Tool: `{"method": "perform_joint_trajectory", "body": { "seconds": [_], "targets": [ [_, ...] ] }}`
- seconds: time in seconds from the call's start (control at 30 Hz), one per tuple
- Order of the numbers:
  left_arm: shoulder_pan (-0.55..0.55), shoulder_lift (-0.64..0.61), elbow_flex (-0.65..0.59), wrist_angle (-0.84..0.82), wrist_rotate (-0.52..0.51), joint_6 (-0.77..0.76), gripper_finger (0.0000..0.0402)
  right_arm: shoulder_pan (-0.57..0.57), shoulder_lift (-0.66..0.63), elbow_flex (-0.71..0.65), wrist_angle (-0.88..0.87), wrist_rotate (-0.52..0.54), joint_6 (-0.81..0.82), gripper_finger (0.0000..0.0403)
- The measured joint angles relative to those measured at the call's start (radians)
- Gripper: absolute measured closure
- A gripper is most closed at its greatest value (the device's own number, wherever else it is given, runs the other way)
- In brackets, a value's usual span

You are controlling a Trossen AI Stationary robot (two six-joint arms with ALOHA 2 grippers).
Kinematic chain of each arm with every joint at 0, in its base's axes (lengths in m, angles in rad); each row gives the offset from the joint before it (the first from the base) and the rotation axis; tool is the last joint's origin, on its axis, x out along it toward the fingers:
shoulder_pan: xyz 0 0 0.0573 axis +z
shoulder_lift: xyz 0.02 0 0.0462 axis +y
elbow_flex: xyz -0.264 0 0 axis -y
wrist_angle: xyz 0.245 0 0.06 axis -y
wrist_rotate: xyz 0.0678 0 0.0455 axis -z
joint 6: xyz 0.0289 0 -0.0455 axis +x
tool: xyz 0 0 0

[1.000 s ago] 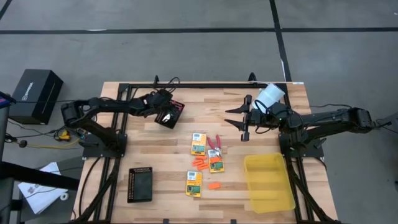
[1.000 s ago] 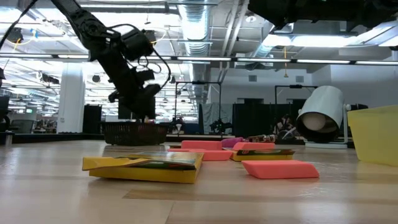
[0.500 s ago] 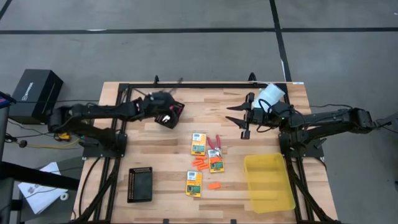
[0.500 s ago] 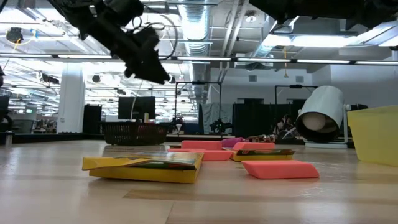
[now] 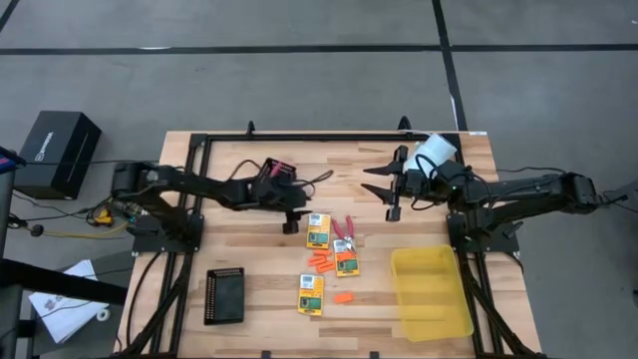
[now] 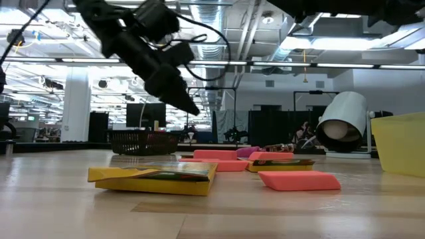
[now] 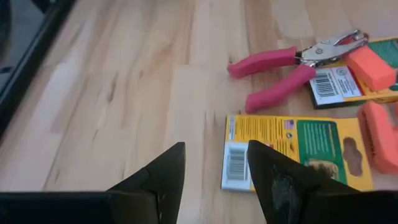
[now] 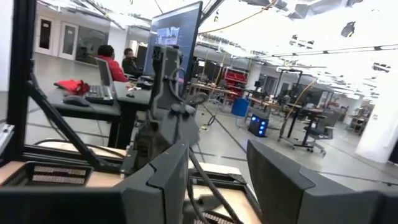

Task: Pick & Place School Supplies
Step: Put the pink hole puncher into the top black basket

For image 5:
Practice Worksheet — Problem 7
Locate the yellow transparent plastic bin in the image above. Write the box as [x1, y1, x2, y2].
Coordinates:
[390, 243, 476, 343]

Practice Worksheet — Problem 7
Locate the gripper cable loop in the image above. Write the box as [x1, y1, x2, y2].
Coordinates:
[226, 158, 335, 198]
[412, 153, 450, 211]

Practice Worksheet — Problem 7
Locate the blue and red object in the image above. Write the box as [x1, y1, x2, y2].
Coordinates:
[0, 147, 27, 176]

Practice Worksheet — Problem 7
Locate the yellow crayon box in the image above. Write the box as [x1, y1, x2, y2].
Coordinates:
[332, 237, 361, 278]
[305, 212, 333, 250]
[297, 272, 326, 317]

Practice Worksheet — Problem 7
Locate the yellow floor cable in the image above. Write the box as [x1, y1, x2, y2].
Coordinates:
[42, 221, 130, 240]

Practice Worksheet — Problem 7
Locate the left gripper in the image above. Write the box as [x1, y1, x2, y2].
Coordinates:
[250, 174, 313, 235]

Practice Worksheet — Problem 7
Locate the right gripper cable loop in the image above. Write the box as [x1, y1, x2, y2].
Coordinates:
[412, 153, 450, 211]

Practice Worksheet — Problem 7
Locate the white paper roll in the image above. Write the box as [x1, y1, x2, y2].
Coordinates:
[402, 132, 459, 176]

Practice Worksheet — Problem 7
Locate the small black mesh basket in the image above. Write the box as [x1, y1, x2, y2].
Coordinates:
[259, 157, 299, 184]

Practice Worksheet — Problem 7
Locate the black right arm floor cable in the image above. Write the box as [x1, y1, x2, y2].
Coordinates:
[496, 165, 638, 216]

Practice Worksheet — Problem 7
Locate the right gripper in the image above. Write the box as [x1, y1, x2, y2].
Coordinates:
[360, 145, 443, 223]

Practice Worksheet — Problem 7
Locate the white paper stack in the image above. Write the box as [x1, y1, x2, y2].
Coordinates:
[28, 258, 111, 344]

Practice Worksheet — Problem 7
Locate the long black mesh basket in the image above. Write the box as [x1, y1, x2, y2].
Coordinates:
[202, 266, 246, 326]

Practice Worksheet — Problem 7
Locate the black desk frame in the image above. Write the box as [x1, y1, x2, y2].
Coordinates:
[0, 256, 130, 359]

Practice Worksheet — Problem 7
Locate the black cardboard box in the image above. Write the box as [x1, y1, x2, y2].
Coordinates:
[13, 110, 103, 200]

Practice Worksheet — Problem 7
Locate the left gripper cable loop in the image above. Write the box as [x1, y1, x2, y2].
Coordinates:
[226, 158, 335, 198]

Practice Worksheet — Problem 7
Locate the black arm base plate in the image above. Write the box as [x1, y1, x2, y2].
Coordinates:
[446, 212, 520, 254]
[132, 212, 205, 254]

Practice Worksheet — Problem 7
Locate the small electronics board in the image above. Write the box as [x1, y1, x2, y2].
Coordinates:
[110, 197, 151, 226]

